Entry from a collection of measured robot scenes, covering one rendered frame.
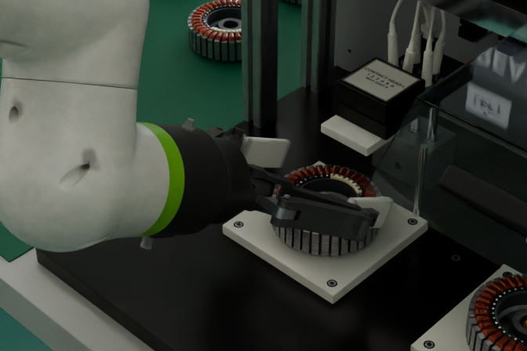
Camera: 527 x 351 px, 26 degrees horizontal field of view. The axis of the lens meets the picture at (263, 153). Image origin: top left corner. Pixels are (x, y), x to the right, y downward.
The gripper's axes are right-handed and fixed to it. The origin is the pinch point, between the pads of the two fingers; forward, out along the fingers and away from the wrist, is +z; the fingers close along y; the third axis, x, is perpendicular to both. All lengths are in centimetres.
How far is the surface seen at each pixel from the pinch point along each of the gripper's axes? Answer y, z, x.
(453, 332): 18.1, 0.9, -6.6
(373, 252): 5.8, 3.6, -5.0
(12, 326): -83, 47, -69
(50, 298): -14.7, -16.3, -20.0
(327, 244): 3.3, -1.0, -5.2
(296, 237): 0.5, -2.4, -5.8
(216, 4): -40.8, 22.8, 7.0
